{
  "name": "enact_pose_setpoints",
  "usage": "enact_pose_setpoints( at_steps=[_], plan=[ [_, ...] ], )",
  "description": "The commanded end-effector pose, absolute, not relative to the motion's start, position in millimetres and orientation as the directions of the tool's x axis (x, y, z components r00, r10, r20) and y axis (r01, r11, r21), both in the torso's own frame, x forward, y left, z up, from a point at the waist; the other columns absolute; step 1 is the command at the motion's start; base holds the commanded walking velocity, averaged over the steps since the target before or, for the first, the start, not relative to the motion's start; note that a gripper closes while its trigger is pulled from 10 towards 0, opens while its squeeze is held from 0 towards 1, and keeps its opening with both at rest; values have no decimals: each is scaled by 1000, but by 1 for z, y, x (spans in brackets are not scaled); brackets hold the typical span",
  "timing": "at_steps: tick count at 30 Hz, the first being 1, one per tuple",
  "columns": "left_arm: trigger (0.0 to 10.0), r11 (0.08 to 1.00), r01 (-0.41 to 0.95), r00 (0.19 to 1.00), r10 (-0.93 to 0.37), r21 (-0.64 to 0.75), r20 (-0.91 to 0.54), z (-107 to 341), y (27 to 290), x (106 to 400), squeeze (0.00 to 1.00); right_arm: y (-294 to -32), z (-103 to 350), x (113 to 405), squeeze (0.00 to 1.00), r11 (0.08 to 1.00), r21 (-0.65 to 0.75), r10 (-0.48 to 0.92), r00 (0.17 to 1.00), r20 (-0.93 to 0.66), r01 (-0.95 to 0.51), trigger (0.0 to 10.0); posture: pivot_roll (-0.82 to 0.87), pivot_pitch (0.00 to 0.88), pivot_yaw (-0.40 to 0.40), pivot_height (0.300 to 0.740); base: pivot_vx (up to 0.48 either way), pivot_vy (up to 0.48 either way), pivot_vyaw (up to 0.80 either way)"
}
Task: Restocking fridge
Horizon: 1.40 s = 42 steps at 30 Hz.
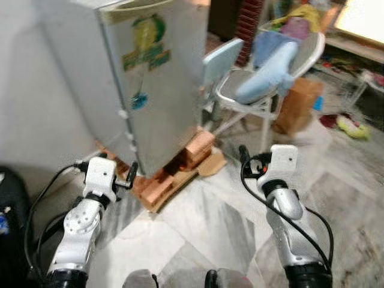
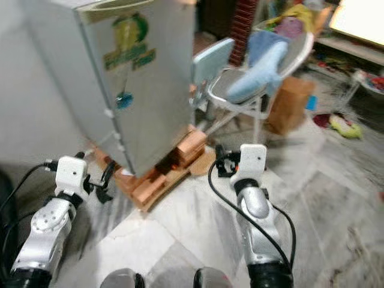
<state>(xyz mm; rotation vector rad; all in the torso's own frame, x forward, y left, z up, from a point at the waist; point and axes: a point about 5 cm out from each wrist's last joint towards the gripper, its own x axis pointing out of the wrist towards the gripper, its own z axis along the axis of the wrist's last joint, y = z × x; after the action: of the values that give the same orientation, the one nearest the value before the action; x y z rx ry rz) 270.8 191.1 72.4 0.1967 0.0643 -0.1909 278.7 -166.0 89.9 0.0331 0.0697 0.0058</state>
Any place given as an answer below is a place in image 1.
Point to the grey right robot leg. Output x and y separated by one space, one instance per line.
231 279

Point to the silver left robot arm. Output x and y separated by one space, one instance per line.
78 234

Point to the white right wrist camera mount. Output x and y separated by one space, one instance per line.
284 162

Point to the red brick column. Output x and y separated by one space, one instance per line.
251 30

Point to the bright window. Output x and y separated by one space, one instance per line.
360 18

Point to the light blue cloth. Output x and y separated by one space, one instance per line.
270 72

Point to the light blue plastic panel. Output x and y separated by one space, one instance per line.
221 63

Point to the grey left robot leg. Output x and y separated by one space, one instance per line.
140 279

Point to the black bag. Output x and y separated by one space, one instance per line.
12 234

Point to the purple cloth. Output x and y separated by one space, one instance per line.
295 28

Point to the brown cardboard box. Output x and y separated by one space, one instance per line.
297 105

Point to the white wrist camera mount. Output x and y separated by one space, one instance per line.
284 162
100 179

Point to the grey robot leg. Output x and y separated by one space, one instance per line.
231 279
140 279

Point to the yellow cloth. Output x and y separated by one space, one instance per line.
303 13

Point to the dark red floor item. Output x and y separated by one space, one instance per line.
329 120

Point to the green fridge sticker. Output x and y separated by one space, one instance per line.
147 45

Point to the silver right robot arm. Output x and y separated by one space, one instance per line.
294 234

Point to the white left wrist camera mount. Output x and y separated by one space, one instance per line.
100 179

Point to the silver fridge cabinet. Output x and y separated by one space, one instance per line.
78 72

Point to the grey round-seat chair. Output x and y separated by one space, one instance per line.
231 90

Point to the yellow green toy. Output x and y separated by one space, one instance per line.
354 127

